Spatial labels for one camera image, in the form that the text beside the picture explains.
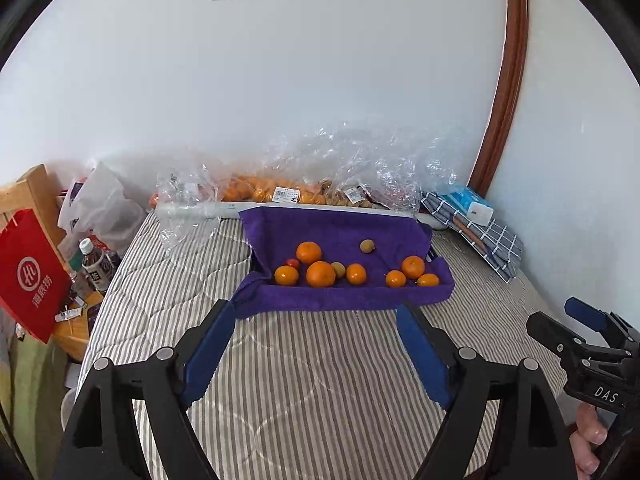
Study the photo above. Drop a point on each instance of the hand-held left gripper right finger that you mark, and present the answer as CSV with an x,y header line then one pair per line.
x,y
420,350

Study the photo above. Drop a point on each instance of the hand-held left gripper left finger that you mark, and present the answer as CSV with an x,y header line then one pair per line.
x,y
207,355

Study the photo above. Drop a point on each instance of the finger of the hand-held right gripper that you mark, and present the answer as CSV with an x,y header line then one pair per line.
x,y
585,310
555,335

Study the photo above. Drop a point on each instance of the small yellow fruit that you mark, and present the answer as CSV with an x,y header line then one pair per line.
x,y
367,246
339,269

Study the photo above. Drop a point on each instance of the large orange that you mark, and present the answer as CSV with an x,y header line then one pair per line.
x,y
320,274

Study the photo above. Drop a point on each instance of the purple towel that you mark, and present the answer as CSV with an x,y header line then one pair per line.
x,y
340,230

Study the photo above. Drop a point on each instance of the person's right hand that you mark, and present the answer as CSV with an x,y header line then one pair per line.
x,y
587,435

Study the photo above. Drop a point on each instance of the striped bedspread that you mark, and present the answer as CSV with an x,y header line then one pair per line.
x,y
310,385

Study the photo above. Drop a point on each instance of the checked cloth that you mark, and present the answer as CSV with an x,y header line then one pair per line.
x,y
502,240

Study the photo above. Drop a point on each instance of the small white box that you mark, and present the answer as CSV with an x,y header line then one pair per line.
x,y
482,214

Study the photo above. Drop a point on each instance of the dark drink bottle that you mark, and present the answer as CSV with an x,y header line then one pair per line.
x,y
97,267

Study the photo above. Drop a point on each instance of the blue tissue pack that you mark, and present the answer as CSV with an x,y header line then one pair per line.
x,y
462,197

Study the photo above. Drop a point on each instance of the clear bag of oranges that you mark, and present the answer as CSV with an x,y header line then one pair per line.
x,y
250,190

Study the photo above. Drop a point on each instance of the clear bag of longans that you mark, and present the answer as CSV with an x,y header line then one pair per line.
x,y
340,195

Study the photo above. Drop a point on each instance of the white plastic bag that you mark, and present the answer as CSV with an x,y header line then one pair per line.
x,y
110,205

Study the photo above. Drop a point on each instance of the green cloth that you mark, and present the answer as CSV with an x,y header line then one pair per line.
x,y
30,390

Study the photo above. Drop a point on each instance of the red paper bag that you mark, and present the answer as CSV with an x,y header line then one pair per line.
x,y
30,275

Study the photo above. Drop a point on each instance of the wooden bedside table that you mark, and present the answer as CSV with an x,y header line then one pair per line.
x,y
35,190

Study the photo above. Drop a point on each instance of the brown door frame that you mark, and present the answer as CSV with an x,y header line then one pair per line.
x,y
512,60

